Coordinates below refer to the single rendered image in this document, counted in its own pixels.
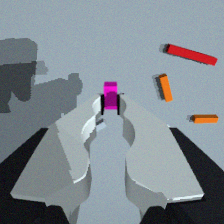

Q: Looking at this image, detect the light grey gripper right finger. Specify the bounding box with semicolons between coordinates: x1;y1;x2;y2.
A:
117;93;224;224

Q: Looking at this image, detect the red rod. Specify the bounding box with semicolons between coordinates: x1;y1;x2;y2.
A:
166;44;217;66

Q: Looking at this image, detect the orange rod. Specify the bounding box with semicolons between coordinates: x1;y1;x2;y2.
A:
159;74;173;102
192;114;218;123

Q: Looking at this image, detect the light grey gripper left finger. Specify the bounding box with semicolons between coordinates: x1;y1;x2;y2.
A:
0;93;105;224

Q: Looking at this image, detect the magenta rod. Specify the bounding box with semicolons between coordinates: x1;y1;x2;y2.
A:
104;82;117;109

